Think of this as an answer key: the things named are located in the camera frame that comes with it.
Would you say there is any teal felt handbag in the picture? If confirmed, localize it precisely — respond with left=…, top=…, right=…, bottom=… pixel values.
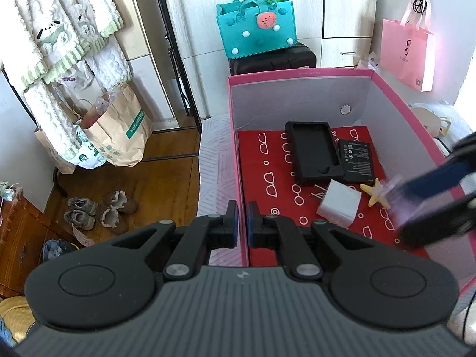
left=216, top=0, right=297, bottom=58

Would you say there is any grey sneaker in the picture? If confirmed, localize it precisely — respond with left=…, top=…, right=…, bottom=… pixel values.
left=64, top=209, right=96, bottom=230
left=68, top=197, right=99, bottom=216

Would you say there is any yellow cloth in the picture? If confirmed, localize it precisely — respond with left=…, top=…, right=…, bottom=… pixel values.
left=0, top=297, right=30, bottom=346

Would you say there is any pink cardboard box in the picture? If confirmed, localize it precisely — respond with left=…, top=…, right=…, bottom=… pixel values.
left=227, top=68, right=476, bottom=298

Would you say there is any brown paper bag green label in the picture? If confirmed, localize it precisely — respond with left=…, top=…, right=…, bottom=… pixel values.
left=80, top=82, right=153, bottom=167

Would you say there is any black clothes rack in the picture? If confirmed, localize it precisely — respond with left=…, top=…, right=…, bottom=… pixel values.
left=152, top=0, right=203, bottom=131

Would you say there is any yellow star hair clip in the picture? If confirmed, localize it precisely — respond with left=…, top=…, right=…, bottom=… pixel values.
left=359, top=178, right=393, bottom=209

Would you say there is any black silicone case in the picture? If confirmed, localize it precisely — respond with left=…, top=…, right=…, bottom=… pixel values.
left=284, top=121, right=345, bottom=187

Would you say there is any clear plastic bag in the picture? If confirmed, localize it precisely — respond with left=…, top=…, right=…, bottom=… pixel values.
left=355, top=50, right=382, bottom=69

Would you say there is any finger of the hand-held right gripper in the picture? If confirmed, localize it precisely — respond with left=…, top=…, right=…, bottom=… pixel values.
left=405, top=132, right=476, bottom=198
left=400, top=193, right=476, bottom=248

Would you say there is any pink shopping bag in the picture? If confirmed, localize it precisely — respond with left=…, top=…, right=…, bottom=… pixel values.
left=381, top=0, right=435, bottom=93

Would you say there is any dark wooden cabinet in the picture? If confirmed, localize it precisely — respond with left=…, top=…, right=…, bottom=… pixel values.
left=0, top=186, right=56, bottom=298

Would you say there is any brown fleece boot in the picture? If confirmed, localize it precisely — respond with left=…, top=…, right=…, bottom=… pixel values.
left=101, top=208, right=129, bottom=235
left=102, top=190, right=138, bottom=214

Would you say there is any red glasses-print box liner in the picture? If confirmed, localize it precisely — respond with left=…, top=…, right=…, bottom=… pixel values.
left=237, top=126, right=432, bottom=264

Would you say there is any black battery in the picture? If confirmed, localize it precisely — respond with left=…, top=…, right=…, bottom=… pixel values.
left=335, top=138, right=385, bottom=184

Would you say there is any white plastic bag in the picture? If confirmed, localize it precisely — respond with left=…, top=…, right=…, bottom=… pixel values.
left=56, top=61, right=95, bottom=93

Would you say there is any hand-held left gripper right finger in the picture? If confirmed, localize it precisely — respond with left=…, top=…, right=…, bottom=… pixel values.
left=248, top=201, right=400, bottom=279

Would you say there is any white fluffy robe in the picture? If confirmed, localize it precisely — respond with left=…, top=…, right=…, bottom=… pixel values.
left=0, top=0, right=132, bottom=157

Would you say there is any brown paper bag green pattern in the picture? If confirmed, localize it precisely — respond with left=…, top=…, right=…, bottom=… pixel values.
left=34, top=98, right=101, bottom=173

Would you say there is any white charger adapter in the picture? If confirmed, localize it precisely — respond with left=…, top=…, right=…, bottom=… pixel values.
left=316, top=179, right=362, bottom=227

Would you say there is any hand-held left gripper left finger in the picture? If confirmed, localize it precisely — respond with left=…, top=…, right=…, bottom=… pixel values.
left=112, top=200, right=239, bottom=281

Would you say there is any black suitcase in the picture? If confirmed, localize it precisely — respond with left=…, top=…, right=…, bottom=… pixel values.
left=228, top=42, right=317, bottom=76

